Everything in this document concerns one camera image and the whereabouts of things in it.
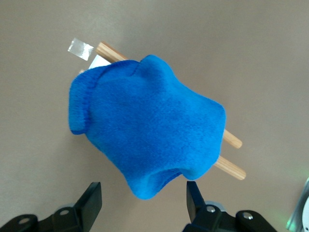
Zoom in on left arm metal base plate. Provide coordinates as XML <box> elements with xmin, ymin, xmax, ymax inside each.
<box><xmin>286</xmin><ymin>176</ymin><xmax>309</xmax><ymax>232</ymax></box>

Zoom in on white rack with wooden rods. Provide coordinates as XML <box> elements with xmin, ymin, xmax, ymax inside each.
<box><xmin>79</xmin><ymin>41</ymin><xmax>247</xmax><ymax>181</ymax></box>

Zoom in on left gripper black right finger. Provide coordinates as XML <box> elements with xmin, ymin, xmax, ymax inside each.
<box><xmin>183</xmin><ymin>181</ymin><xmax>278</xmax><ymax>232</ymax></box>

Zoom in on clear tape piece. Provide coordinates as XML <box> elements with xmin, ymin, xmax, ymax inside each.
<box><xmin>67</xmin><ymin>37</ymin><xmax>95</xmax><ymax>61</ymax></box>

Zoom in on blue microfiber towel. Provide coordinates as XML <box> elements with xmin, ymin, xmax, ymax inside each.
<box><xmin>68</xmin><ymin>54</ymin><xmax>227</xmax><ymax>201</ymax></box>

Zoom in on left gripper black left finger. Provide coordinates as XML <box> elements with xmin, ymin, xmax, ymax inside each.
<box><xmin>0</xmin><ymin>182</ymin><xmax>102</xmax><ymax>232</ymax></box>

